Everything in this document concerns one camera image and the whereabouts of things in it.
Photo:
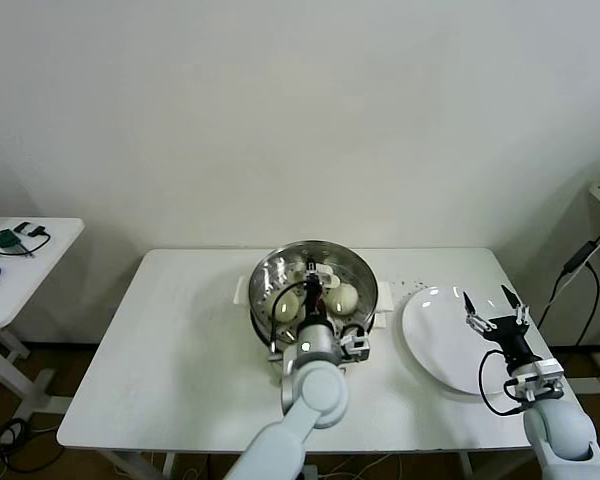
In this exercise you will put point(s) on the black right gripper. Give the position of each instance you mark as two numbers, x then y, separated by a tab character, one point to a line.
510	335

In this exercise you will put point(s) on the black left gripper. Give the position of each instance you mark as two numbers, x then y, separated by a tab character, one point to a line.
314	305

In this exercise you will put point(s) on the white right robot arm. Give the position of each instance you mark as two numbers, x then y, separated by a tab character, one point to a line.
560	430

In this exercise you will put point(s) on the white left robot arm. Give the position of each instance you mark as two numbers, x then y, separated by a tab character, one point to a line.
315	395

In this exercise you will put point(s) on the white round plate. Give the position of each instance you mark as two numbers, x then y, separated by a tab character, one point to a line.
440	340

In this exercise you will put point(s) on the white power strip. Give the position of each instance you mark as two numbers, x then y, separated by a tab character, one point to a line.
311	472

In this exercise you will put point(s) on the white side table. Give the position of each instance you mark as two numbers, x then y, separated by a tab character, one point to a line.
30	270

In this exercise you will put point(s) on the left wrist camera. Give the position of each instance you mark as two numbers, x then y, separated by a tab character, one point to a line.
356	344

